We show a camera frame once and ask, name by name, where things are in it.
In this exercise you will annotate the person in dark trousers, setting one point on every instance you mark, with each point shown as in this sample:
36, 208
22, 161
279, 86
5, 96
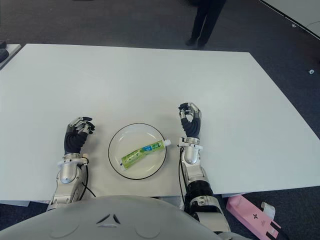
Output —
205, 22

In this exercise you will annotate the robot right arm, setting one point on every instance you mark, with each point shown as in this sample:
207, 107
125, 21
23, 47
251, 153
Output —
195, 170

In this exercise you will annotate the grey robot torso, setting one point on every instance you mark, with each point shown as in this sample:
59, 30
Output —
112, 217

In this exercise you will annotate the white plate black rim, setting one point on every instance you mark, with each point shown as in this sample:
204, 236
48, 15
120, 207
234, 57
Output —
130, 138

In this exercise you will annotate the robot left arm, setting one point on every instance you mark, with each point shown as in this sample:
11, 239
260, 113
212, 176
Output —
67, 175

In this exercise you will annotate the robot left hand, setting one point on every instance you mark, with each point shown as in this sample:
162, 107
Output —
73, 142

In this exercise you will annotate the white background table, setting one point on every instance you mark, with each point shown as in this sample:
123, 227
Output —
297, 10

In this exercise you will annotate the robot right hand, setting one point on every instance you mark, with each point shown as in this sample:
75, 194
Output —
192, 127

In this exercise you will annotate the green white toothpaste tube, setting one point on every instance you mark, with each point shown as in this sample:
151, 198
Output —
142, 153

